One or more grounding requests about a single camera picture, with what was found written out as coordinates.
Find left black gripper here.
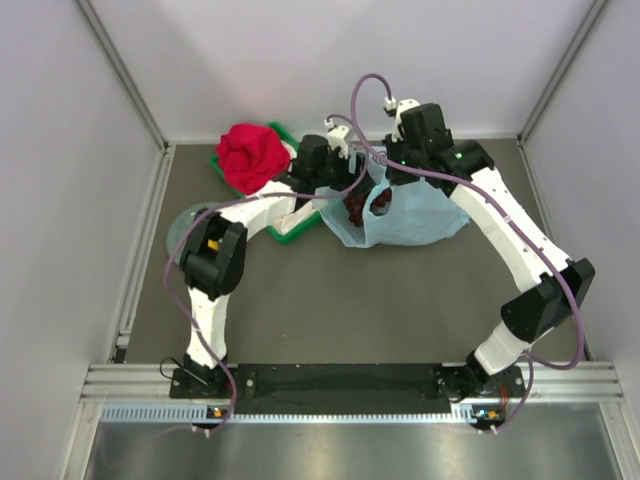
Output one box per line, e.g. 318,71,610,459
312,146,375,197

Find dark red grape bunch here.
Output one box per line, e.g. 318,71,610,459
343,188,392,227

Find light blue plastic bag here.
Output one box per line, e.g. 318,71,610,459
320,160,470,248

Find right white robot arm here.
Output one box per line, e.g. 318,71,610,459
383,97,595,396

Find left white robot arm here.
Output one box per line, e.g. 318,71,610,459
178,120,364,397

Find red cloth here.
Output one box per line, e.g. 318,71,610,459
216,123,291,195

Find white cloth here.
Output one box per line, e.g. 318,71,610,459
273,140,317,236

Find green plastic tray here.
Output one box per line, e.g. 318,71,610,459
208,121,324,246

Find grey-green plate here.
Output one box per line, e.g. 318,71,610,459
165,202,218,256

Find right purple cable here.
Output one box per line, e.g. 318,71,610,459
351,73,585,432

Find purple cable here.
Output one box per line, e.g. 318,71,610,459
351,73,585,432
163,114,374,434

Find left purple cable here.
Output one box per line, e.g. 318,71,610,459
163,114,374,434

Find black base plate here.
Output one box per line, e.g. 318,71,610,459
168,360,526,414

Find aluminium frame rail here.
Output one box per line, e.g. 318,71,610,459
80,362,623,427

